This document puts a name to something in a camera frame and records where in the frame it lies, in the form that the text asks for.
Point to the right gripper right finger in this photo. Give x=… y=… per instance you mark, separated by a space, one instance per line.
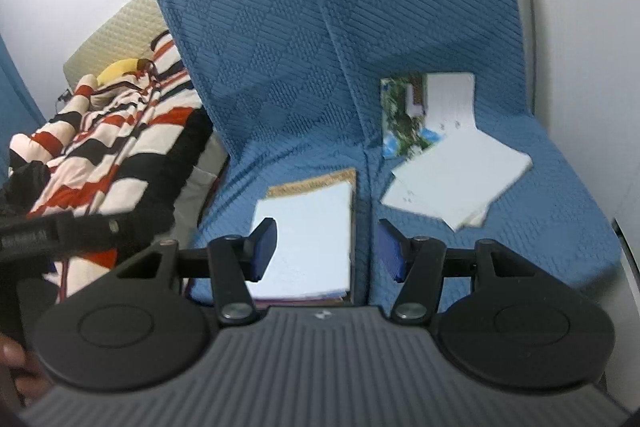
x=417 y=264

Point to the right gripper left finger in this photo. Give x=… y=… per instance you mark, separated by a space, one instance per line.
x=233 y=261

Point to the white booklet underneath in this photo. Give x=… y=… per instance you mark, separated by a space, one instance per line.
x=398 y=196

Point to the white lined notebook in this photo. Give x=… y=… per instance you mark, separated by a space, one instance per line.
x=310 y=241

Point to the tan painting cover notebook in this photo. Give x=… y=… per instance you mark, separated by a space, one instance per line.
x=320 y=236

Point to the white booklet top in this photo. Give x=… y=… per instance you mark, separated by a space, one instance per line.
x=462 y=175

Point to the green landscape cover notebook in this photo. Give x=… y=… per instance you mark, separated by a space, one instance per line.
x=422 y=108

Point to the person's hand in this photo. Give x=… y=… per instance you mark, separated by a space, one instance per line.
x=30 y=382

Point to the blue curtain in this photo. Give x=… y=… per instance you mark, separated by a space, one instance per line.
x=18 y=111

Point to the striped red black white blanket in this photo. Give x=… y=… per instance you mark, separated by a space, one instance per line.
x=137 y=143

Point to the yellow plush toy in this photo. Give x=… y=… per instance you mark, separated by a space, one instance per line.
x=136 y=67

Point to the beige quilted pillow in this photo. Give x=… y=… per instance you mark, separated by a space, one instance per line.
x=128 y=33

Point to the blue textured sofa cover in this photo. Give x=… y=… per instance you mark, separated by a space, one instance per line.
x=293 y=90

